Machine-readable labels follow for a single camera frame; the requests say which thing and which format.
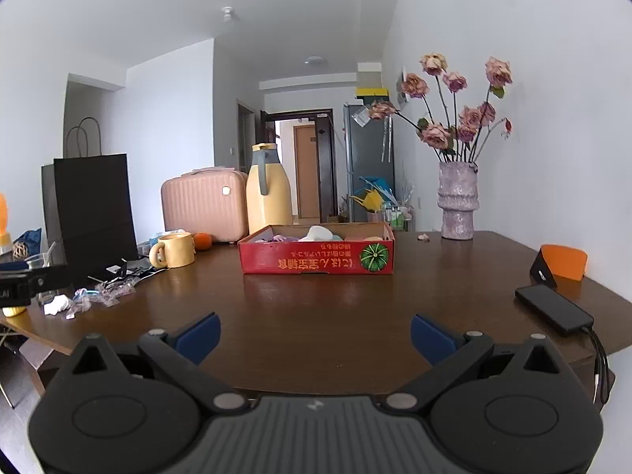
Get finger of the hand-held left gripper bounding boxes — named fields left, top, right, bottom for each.
left=27, top=264, right=68, bottom=291

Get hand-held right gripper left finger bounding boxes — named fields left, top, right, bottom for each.
left=59, top=312, right=252, bottom=412

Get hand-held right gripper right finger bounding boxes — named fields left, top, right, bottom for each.
left=382, top=313, right=561, bottom=412

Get red cardboard box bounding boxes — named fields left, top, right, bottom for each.
left=238, top=224, right=397, bottom=276

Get blue bag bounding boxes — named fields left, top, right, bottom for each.
left=12, top=228, right=43, bottom=258

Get clear plastic wrappers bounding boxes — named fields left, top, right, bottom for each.
left=66, top=276, right=136, bottom=319

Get black paper bag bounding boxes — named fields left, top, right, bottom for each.
left=42, top=117, right=138, bottom=277

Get yellow mug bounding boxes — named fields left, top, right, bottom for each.
left=149, top=233, right=197, bottom=269

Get black power bank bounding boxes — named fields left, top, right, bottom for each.
left=515, top=284, right=594, bottom=334

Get pink suitcase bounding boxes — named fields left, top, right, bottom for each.
left=160, top=168, right=248, bottom=244

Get lilac ceramic vase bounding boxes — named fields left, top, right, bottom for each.
left=437, top=160, right=481, bottom=240

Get yellow thermos jug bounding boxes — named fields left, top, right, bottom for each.
left=246, top=143, right=293, bottom=235

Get orange black stand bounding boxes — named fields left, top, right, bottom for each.
left=529, top=244, right=588, bottom=290

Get grey refrigerator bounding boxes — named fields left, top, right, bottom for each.
left=343, top=101, right=396, bottom=223

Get wooden door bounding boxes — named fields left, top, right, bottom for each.
left=293, top=125, right=321, bottom=219

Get dried pink roses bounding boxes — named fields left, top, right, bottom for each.
left=368, top=52, right=514, bottom=165

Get yellow box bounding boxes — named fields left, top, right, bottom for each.
left=355, top=86, right=389, bottom=104

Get cluttered wire storage rack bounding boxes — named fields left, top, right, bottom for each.
left=348, top=175, right=416, bottom=230

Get black cable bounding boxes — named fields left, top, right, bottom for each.
left=583, top=326, right=611, bottom=406

